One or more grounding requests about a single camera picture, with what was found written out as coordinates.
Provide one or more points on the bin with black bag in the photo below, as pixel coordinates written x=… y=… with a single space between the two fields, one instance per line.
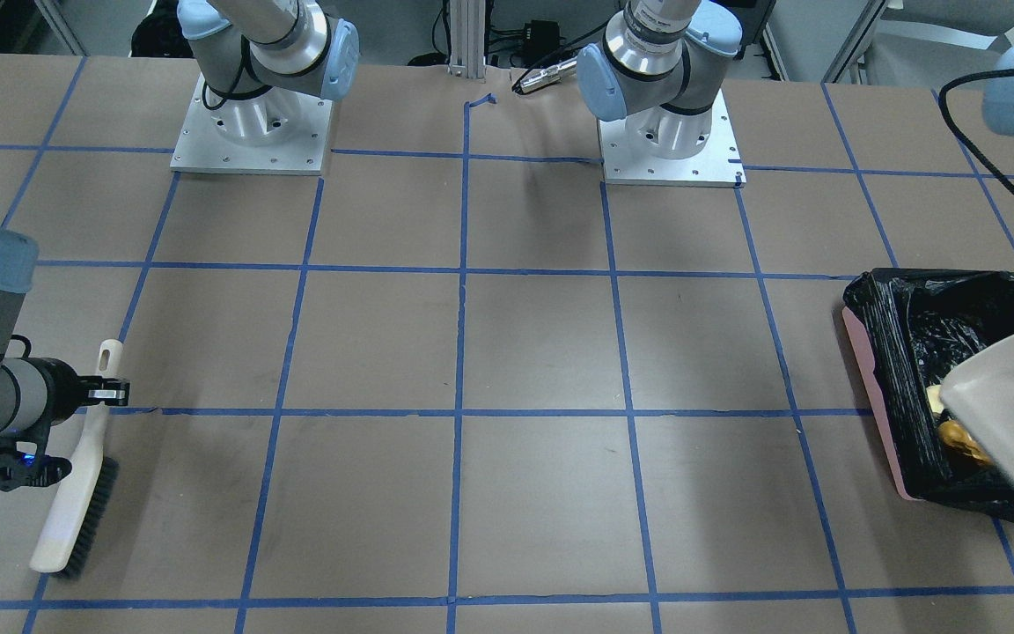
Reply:
x=909 y=328

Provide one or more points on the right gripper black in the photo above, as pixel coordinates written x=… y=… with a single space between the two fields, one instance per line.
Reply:
x=62 y=393

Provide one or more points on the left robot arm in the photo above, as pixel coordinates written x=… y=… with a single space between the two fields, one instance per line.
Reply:
x=659 y=68

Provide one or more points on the beige hand brush black bristles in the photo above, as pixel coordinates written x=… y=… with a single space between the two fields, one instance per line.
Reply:
x=73 y=519

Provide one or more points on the aluminium frame post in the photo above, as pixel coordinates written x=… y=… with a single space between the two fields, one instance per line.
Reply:
x=467 y=30

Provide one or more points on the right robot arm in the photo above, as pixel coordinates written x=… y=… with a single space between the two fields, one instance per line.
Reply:
x=271 y=72

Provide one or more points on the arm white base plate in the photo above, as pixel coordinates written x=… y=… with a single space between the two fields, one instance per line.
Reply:
x=661 y=148
x=278 y=133

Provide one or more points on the croissant bread toy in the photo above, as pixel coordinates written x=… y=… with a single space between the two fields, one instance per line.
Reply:
x=933 y=398

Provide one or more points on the yellow potato toy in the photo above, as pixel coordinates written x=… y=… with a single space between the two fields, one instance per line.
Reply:
x=956 y=437

